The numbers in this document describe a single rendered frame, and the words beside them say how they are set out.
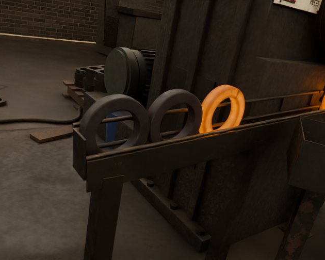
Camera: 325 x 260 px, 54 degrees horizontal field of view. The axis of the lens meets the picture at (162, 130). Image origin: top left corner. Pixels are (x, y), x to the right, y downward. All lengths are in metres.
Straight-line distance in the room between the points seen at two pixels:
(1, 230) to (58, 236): 0.23
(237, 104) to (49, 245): 0.94
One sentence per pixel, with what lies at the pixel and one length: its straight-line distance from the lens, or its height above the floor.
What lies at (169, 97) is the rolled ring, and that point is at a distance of 0.84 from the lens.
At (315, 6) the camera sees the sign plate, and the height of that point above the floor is 1.08.
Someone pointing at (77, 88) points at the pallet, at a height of 0.14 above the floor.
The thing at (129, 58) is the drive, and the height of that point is 0.64.
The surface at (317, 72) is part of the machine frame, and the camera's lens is 1.51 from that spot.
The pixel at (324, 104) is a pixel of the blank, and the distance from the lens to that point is 1.56.
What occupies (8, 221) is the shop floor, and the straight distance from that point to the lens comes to 1.60.
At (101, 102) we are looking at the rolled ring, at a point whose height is 0.75.
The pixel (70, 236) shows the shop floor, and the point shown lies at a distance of 1.50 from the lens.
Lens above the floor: 0.98
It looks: 21 degrees down
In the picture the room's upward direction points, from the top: 11 degrees clockwise
